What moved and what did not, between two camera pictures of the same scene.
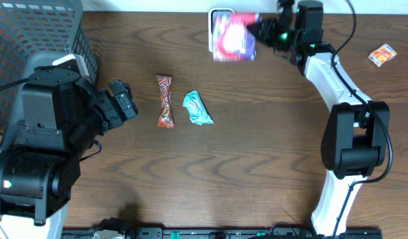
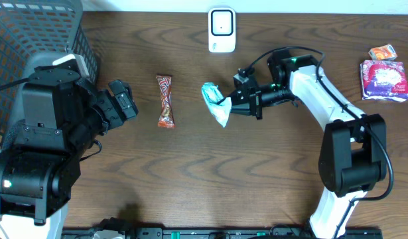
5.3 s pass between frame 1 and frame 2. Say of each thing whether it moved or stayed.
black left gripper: stayed
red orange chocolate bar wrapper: stayed
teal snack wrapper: moved
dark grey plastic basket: stayed
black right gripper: moved
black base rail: stayed
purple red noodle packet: moved
